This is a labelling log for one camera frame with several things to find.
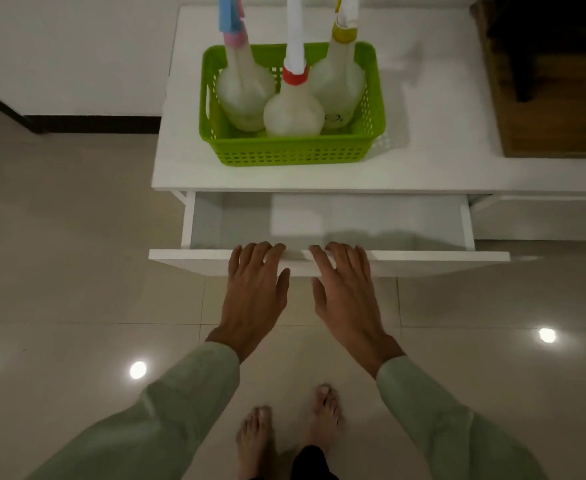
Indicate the white cabinet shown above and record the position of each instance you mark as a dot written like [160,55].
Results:
[438,144]

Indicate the person's right foot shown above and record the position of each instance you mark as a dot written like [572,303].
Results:
[324,414]

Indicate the person's right forearm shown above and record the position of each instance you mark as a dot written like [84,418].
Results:
[448,429]

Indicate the person's right middle finger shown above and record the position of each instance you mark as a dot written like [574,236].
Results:
[342,262]

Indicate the person's left forearm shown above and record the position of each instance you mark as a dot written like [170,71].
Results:
[148,424]

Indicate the person's right thumb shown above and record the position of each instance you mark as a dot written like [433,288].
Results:
[319,297]

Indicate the person's right hand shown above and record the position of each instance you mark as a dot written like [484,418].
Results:
[353,309]

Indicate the person's black trouser leg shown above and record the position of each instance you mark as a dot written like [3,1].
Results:
[313,464]

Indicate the white drawer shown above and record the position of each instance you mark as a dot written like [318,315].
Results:
[373,224]

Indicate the person's left foot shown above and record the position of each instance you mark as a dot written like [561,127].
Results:
[254,439]

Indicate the spray bottle with pink collar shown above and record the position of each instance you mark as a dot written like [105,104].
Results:
[243,89]

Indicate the spray bottle with red collar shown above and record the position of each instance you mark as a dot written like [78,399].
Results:
[294,112]

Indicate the person's left thumb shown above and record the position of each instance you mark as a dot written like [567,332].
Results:
[283,287]

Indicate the person's foot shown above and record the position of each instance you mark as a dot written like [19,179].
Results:
[324,414]
[254,439]

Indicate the person's left little finger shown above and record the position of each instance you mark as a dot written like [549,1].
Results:
[234,264]

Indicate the green plastic basket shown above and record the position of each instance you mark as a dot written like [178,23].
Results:
[293,149]

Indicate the person's left hand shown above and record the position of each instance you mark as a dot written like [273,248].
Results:
[250,304]

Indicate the person's right little finger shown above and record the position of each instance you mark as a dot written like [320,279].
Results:
[365,267]

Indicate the person's left middle finger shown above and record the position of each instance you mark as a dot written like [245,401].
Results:
[258,259]

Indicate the spray bottle with yellow collar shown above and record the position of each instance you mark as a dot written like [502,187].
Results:
[340,79]

